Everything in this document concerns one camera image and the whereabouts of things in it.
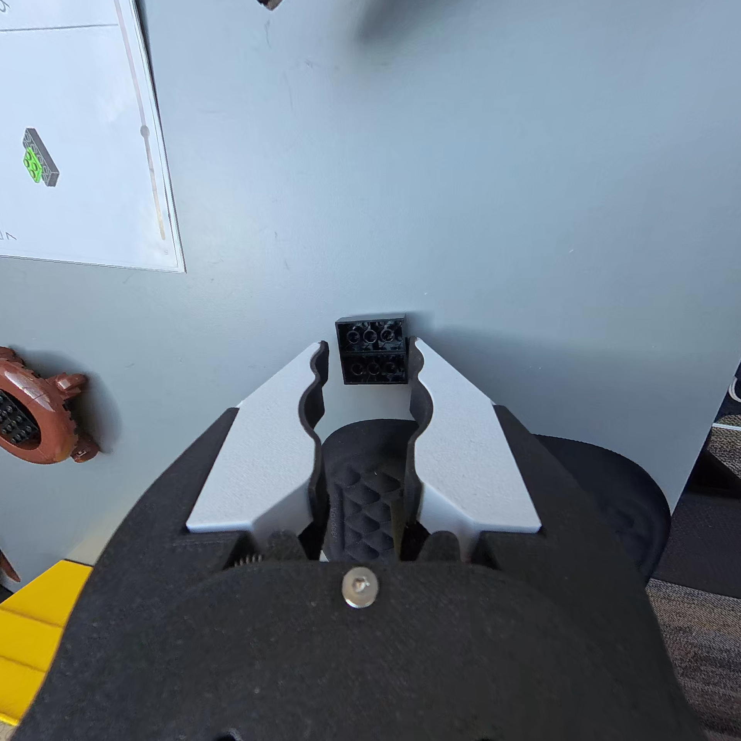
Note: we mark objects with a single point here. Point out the yellow storage bin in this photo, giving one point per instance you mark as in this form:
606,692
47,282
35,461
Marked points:
35,625

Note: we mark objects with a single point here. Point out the grey desk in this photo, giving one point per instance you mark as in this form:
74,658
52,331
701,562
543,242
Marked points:
463,173

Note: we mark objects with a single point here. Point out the white instruction booklet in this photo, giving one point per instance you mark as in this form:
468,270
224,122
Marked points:
75,87

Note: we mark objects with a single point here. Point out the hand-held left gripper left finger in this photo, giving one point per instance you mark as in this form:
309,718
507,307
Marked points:
254,457

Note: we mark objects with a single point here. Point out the black toy brick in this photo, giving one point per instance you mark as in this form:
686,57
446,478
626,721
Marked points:
373,353

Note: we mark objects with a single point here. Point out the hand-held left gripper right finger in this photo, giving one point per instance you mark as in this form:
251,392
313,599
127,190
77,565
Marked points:
469,457

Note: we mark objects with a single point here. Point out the small brown toy piece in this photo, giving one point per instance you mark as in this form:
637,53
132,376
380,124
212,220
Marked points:
8,566

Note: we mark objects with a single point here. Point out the brown toy shell piece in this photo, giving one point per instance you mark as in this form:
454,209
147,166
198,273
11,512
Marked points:
46,431

